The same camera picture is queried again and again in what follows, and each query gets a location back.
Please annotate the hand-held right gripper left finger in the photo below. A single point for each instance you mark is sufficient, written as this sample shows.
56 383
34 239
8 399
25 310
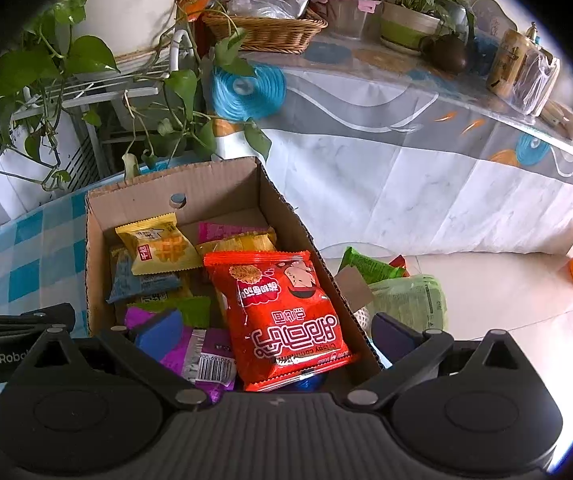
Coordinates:
159 332

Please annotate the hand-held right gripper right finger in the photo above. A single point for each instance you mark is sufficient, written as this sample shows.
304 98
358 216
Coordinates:
391 335

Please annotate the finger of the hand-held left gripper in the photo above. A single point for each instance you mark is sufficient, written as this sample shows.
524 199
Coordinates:
41 319

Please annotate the purple snack packet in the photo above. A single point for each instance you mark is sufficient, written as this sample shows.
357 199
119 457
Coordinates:
176 362

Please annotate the blue and yellow snack packet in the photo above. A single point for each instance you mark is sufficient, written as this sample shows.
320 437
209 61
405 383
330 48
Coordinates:
136 280

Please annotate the small yellow waffle packet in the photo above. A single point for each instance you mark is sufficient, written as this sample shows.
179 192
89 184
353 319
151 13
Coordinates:
159 245

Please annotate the red snack packet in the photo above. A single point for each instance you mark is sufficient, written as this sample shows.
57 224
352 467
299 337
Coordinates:
286 320

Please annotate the magenta snack packet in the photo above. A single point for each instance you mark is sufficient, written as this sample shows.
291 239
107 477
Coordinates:
221 231

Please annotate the cardboard box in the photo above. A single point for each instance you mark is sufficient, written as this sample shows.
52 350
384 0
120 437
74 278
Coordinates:
286 210

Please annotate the white foam fruit net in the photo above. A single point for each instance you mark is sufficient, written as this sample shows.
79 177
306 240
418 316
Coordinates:
362 319

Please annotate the light green plastic bag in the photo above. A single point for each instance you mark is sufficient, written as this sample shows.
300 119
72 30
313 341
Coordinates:
411 302

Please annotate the green snack bag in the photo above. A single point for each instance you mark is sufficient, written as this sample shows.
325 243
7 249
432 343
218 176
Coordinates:
366 262

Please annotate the white freezer with tree print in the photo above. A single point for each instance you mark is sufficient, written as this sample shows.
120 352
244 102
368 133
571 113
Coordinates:
11 200

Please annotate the white grey printed tablecloth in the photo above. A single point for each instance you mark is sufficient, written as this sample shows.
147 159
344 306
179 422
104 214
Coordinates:
416 160

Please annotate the white metal plant stand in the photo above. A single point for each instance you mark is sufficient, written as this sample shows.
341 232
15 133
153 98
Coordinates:
91 95

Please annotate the pothos plant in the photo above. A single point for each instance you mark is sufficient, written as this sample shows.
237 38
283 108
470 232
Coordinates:
41 70

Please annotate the dark brown teapot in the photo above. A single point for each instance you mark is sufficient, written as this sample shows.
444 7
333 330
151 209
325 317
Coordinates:
449 52

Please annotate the beige tin can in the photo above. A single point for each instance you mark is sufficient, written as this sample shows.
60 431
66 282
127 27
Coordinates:
506 65

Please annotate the small potted plant green pot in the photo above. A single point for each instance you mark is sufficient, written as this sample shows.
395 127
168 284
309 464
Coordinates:
409 27

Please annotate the wicker basket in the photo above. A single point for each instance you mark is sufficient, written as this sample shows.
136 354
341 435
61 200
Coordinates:
266 32

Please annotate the pink lidded clear container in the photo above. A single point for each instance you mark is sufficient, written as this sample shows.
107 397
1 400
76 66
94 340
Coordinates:
349 15

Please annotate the large white plant pot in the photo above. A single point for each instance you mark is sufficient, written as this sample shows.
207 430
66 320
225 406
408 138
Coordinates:
126 5

